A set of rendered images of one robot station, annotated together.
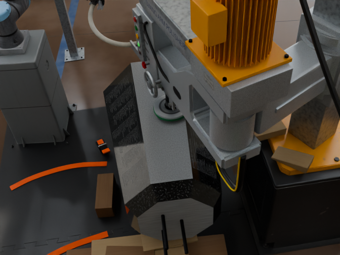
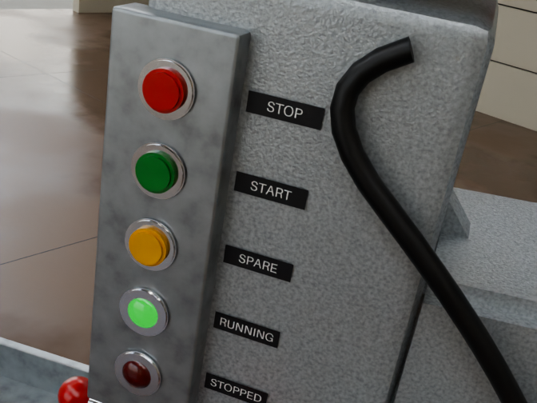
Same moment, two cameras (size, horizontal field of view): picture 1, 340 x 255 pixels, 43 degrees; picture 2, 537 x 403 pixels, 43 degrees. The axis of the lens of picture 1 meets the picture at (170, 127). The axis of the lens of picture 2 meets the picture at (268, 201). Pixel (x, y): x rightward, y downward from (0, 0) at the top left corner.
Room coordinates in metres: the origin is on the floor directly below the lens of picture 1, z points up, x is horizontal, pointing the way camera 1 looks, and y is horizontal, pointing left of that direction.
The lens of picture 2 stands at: (1.59, 0.40, 1.56)
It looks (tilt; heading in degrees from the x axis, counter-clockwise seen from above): 24 degrees down; 306
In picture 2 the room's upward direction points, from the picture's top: 10 degrees clockwise
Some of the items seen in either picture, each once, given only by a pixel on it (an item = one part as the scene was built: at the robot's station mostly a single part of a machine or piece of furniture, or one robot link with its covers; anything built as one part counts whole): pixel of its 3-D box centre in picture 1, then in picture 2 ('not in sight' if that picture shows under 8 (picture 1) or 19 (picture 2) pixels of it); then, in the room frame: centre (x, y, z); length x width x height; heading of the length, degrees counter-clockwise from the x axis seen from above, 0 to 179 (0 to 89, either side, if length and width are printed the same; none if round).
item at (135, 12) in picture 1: (140, 35); (161, 235); (1.88, 0.11, 1.35); 0.08 x 0.03 x 0.28; 22
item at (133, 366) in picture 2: not in sight; (137, 373); (1.87, 0.12, 1.25); 0.02 x 0.01 x 0.02; 22
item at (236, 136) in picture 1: (231, 120); not in sight; (1.24, -0.26, 1.32); 0.19 x 0.19 x 0.20
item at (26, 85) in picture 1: (30, 89); not in sight; (2.61, 1.08, 0.43); 0.50 x 0.50 x 0.85; 88
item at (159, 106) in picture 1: (171, 105); not in sight; (1.85, -0.02, 0.84); 0.21 x 0.21 x 0.01
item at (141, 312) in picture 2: not in sight; (144, 311); (1.87, 0.12, 1.30); 0.02 x 0.01 x 0.02; 22
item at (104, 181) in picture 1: (105, 195); not in sight; (1.79, 0.50, 0.07); 0.30 x 0.12 x 0.12; 179
